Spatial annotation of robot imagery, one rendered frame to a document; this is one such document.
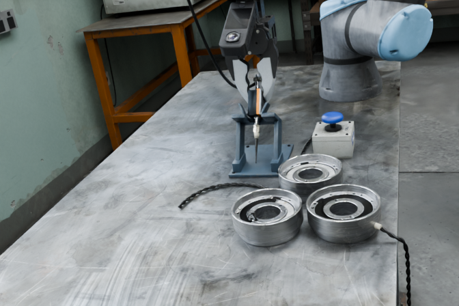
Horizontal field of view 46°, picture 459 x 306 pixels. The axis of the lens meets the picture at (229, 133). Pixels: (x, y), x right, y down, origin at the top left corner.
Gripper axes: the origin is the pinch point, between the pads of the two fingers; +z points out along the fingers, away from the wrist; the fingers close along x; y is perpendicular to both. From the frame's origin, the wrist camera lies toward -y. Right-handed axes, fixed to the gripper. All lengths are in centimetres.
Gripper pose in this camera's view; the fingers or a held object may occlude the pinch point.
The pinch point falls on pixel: (257, 98)
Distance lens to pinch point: 100.2
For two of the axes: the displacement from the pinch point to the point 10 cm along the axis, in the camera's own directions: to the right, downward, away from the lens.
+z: 1.5, 9.1, 3.8
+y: 2.6, -4.1, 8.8
